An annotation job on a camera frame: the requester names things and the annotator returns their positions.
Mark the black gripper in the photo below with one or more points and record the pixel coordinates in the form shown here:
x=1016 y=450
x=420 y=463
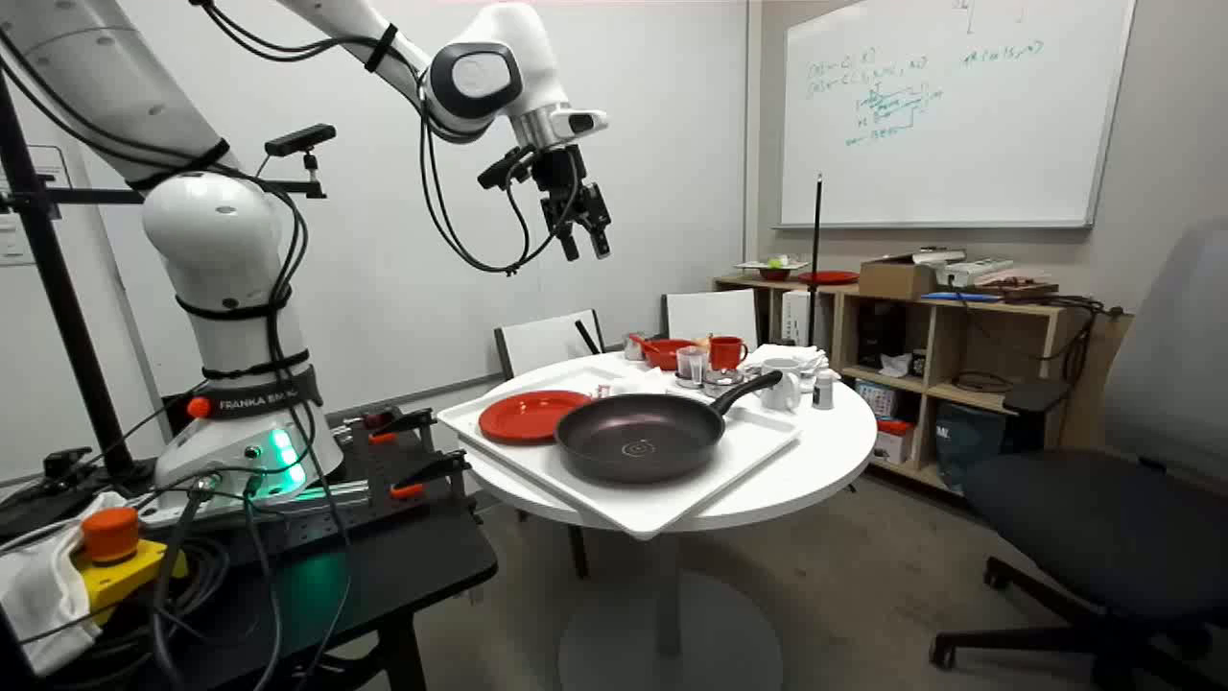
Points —
x=567 y=193

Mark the white towel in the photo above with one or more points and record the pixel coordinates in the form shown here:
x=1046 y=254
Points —
x=801 y=372

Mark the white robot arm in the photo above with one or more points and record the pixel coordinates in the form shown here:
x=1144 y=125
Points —
x=232 y=240

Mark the dark frying pan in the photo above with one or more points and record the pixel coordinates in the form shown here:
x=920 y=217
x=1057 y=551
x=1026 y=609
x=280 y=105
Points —
x=649 y=439

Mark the red bowl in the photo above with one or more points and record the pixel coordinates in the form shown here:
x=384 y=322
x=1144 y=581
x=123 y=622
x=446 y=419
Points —
x=660 y=349

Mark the red mug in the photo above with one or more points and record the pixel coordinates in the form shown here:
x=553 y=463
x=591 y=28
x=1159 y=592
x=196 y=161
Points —
x=728 y=349

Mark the black pole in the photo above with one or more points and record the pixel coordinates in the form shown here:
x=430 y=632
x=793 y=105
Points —
x=816 y=258

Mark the red plate on shelf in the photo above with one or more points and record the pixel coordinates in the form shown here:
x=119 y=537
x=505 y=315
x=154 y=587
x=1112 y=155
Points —
x=829 y=279

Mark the white tray board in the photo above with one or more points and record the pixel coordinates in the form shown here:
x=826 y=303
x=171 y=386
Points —
x=643 y=513

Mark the cardboard box on shelf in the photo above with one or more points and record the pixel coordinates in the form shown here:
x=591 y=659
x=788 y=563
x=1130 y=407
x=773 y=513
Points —
x=897 y=279

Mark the whiteboard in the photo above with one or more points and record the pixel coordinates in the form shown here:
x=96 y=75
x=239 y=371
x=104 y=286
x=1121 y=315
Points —
x=948 y=111

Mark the wooden shelf unit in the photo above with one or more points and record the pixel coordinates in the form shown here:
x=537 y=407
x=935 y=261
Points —
x=956 y=372

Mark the round white table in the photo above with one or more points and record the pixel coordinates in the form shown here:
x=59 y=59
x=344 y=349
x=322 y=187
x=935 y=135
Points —
x=679 y=632

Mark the black workbench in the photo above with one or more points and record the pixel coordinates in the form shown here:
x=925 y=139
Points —
x=298 y=595

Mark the black tripod stand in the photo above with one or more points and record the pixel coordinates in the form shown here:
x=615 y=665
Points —
x=33 y=199

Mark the red emergency stop button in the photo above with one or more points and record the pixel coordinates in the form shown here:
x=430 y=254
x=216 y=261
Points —
x=110 y=535

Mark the grey office chair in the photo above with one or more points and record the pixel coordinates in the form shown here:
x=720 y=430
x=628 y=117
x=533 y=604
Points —
x=1136 y=535

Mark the white cloth on workbench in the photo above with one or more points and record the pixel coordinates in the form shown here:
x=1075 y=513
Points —
x=45 y=592

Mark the black camera on stand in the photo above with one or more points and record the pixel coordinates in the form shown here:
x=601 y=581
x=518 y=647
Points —
x=299 y=139

